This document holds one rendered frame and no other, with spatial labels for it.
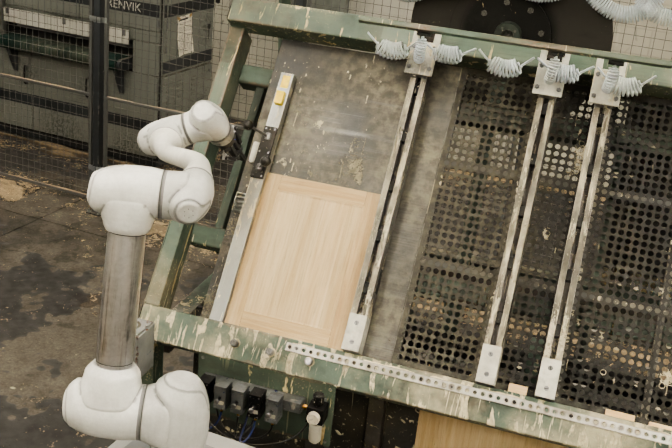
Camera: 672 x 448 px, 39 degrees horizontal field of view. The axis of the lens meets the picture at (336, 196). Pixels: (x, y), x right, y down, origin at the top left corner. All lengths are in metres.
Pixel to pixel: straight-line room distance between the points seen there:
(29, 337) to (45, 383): 0.46
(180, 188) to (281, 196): 0.97
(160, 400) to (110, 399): 0.13
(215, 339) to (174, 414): 0.72
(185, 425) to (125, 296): 0.39
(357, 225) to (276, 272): 0.33
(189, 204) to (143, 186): 0.13
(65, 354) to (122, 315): 2.36
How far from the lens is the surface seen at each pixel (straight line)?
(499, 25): 3.85
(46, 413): 4.54
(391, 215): 3.27
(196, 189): 2.51
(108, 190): 2.53
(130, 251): 2.58
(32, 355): 4.98
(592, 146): 3.36
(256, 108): 3.66
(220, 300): 3.37
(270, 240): 3.40
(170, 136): 3.03
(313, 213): 3.39
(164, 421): 2.68
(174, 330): 3.40
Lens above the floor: 2.48
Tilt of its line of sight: 20 degrees down
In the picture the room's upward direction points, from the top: 6 degrees clockwise
